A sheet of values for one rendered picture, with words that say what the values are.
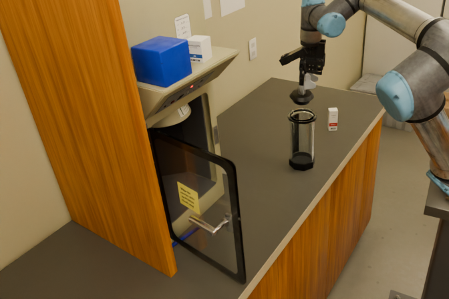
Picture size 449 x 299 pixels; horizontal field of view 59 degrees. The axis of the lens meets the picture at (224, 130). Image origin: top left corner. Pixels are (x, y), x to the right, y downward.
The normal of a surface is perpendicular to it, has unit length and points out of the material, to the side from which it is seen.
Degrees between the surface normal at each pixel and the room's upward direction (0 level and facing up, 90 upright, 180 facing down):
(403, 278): 0
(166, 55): 90
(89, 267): 0
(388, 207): 0
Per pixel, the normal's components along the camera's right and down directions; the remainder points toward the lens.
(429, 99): 0.26, 0.53
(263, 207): -0.09, -0.86
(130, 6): 0.81, 0.22
